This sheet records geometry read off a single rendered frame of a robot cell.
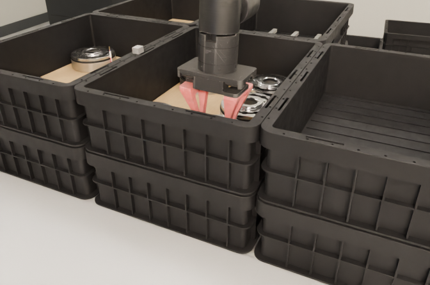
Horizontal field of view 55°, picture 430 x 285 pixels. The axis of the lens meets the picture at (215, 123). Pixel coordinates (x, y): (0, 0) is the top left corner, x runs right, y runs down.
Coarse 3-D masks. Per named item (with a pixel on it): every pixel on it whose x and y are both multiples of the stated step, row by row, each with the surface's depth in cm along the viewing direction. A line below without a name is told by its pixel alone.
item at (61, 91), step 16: (80, 16) 101; (96, 16) 103; (112, 16) 101; (32, 32) 89; (176, 32) 89; (144, 48) 79; (112, 64) 71; (0, 80) 68; (16, 80) 66; (32, 80) 65; (48, 80) 65; (80, 80) 65; (48, 96) 65; (64, 96) 63
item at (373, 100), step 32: (320, 64) 74; (352, 64) 81; (384, 64) 78; (416, 64) 76; (320, 96) 81; (352, 96) 83; (384, 96) 81; (416, 96) 78; (288, 128) 60; (320, 128) 72; (352, 128) 72; (384, 128) 72; (416, 128) 72; (288, 160) 52; (288, 192) 54; (320, 192) 52; (352, 192) 49; (384, 192) 47; (416, 192) 46; (352, 224) 51; (384, 224) 50; (416, 224) 48
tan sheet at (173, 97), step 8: (176, 88) 87; (160, 96) 83; (168, 96) 83; (176, 96) 83; (208, 96) 83; (216, 96) 83; (176, 104) 80; (184, 104) 80; (208, 104) 80; (216, 104) 80; (208, 112) 77; (216, 112) 77
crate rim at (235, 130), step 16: (240, 32) 89; (160, 48) 80; (320, 48) 79; (128, 64) 72; (304, 64) 71; (96, 80) 65; (288, 80) 65; (80, 96) 61; (96, 96) 60; (112, 96) 59; (272, 96) 59; (112, 112) 60; (128, 112) 59; (144, 112) 57; (160, 112) 56; (176, 112) 55; (192, 112) 55; (192, 128) 55; (208, 128) 54; (224, 128) 53; (240, 128) 52; (256, 128) 52
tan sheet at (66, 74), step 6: (66, 66) 99; (54, 72) 95; (60, 72) 95; (66, 72) 95; (72, 72) 95; (78, 72) 95; (84, 72) 95; (48, 78) 92; (54, 78) 92; (60, 78) 92; (66, 78) 92; (72, 78) 92
